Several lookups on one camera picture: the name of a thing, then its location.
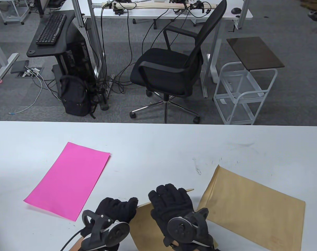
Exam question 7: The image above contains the person's left hand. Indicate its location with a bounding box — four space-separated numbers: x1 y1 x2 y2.
95 197 138 223

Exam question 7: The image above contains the person's right hand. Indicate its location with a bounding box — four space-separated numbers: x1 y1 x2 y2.
148 184 198 237

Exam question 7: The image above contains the brown A4 envelope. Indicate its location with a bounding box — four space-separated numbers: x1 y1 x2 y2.
130 188 219 251
196 165 306 251

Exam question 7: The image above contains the pink paper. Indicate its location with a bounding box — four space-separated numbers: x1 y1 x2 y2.
23 142 111 221

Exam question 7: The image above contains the person's left forearm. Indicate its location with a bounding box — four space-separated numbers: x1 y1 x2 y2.
70 237 83 251

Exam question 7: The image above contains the black backpack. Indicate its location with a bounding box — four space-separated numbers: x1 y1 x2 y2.
59 75 96 119

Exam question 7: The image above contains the black office chair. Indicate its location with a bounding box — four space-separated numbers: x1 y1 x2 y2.
129 0 227 124

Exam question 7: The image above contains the floor socket box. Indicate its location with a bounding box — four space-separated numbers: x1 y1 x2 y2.
15 67 44 79

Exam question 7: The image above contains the black computer tower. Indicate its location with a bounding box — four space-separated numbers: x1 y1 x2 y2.
65 24 97 87

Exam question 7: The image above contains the white cart with brown top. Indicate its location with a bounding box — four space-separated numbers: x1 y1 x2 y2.
213 37 285 125

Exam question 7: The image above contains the dark grey floor plate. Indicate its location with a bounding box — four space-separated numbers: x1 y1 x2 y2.
10 60 30 74

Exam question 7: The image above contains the black side desk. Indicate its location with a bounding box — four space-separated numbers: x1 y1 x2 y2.
26 10 78 79

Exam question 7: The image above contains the white desk leg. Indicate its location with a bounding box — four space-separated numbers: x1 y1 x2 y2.
0 34 19 83

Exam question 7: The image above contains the black keyboard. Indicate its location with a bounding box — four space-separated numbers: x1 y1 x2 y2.
35 14 67 46

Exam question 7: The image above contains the white office desk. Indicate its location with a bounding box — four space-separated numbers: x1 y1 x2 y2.
81 0 253 98

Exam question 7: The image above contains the black clamp device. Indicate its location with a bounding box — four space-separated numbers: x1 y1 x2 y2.
112 2 125 15

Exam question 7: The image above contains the white metal trolley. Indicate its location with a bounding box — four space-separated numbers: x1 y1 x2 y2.
0 0 31 26

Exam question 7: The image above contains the white floor cable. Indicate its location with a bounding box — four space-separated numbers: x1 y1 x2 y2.
8 76 44 115

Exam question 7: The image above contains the black cable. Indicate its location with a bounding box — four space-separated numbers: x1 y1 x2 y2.
142 9 191 56
99 5 109 88
114 9 134 94

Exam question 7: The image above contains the aluminium frame post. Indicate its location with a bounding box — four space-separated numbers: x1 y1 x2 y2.
87 0 107 77
236 0 250 29
72 0 85 28

